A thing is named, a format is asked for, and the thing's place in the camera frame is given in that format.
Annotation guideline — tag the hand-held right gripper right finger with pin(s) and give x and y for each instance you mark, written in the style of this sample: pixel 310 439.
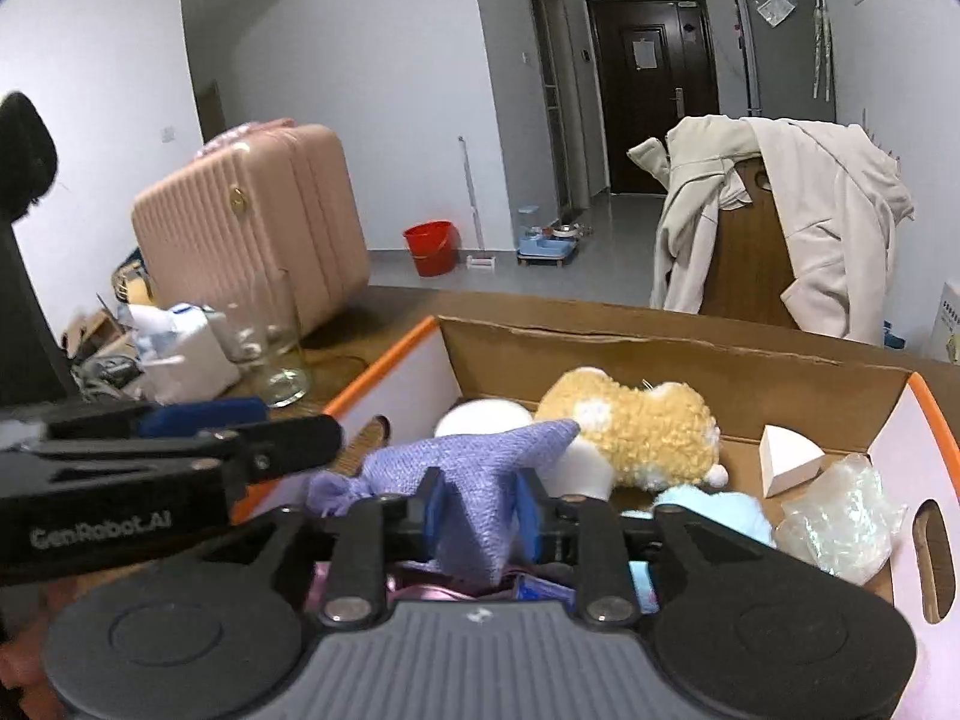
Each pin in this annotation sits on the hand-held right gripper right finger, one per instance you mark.
pixel 530 517

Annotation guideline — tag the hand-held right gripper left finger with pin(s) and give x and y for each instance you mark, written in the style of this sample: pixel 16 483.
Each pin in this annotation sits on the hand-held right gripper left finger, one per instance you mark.
pixel 436 517

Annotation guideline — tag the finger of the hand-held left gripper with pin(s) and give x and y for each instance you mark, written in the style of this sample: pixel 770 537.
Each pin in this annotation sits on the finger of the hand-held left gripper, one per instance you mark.
pixel 292 442
pixel 202 416

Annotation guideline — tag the purple knitted cloth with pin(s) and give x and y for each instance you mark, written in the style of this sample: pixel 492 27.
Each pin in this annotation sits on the purple knitted cloth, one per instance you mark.
pixel 480 465

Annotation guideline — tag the purple satin scrunchie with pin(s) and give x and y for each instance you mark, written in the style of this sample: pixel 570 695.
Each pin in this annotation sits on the purple satin scrunchie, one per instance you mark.
pixel 442 591

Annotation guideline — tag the blue tissue packet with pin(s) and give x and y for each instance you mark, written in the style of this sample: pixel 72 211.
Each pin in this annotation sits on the blue tissue packet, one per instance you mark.
pixel 547 592

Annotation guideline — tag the white foam cylinder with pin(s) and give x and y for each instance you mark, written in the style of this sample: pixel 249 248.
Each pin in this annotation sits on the white foam cylinder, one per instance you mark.
pixel 480 416

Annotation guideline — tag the yellow plush toy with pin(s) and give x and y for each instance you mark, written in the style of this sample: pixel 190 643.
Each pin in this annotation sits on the yellow plush toy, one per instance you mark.
pixel 637 427

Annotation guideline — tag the light blue plush toy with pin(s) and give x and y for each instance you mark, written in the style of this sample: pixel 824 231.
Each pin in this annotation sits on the light blue plush toy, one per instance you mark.
pixel 712 514

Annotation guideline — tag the red orange cardboard box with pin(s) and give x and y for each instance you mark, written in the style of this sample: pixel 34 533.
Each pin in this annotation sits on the red orange cardboard box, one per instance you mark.
pixel 675 360

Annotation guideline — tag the white wedge sponge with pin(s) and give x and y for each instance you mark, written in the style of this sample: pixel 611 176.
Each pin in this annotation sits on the white wedge sponge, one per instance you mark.
pixel 787 465

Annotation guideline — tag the clear plastic bag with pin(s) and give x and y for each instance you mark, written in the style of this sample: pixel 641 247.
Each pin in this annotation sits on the clear plastic bag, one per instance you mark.
pixel 840 517

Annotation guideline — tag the person's left hand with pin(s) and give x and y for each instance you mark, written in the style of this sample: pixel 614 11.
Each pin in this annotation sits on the person's left hand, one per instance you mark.
pixel 22 652

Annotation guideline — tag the clear glass cup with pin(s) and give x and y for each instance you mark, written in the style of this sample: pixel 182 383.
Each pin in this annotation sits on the clear glass cup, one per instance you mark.
pixel 274 345

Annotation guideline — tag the pile of floor clutter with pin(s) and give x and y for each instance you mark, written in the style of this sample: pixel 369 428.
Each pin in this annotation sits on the pile of floor clutter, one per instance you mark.
pixel 105 337

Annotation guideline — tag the black paper bag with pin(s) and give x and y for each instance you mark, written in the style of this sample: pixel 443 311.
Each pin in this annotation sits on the black paper bag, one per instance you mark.
pixel 30 330

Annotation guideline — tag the pink ribbed suitcase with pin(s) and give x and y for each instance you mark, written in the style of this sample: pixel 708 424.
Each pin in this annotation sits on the pink ribbed suitcase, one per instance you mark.
pixel 247 225

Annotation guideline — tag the red bucket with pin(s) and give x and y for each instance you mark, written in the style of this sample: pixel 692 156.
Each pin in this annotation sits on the red bucket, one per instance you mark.
pixel 431 249

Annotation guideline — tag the blue pet feeder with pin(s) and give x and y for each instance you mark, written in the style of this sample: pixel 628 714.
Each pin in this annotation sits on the blue pet feeder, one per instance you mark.
pixel 547 244

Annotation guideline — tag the white mop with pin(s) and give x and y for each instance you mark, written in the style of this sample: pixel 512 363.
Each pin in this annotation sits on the white mop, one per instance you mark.
pixel 472 202

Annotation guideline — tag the dark cloth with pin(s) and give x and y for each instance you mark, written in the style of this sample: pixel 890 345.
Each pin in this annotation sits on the dark cloth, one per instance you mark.
pixel 26 157

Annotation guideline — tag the wooden chair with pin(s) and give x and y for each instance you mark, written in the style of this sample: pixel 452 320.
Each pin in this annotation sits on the wooden chair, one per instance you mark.
pixel 750 255

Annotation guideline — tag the dark wooden entrance door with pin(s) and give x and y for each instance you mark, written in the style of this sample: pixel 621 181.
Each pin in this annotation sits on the dark wooden entrance door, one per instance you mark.
pixel 652 127

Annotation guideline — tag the grey interior door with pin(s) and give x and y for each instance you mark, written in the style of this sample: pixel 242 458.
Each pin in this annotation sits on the grey interior door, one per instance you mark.
pixel 551 105

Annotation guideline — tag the beige jacket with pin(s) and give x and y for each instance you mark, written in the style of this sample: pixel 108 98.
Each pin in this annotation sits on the beige jacket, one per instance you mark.
pixel 832 225

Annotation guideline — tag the white floor appliance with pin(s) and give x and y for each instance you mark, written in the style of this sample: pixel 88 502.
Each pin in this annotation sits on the white floor appliance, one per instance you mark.
pixel 946 326

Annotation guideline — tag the white paper notice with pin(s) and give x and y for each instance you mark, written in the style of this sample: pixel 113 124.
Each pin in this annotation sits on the white paper notice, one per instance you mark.
pixel 646 55

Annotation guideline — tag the grey refrigerator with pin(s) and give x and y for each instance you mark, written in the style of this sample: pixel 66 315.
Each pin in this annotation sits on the grey refrigerator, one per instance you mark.
pixel 784 67

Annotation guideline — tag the white folded umbrella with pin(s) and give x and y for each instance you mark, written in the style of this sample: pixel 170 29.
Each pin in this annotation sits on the white folded umbrella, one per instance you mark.
pixel 821 45

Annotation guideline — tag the clear bag on refrigerator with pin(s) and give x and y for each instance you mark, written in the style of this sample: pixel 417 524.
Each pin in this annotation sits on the clear bag on refrigerator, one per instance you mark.
pixel 775 7

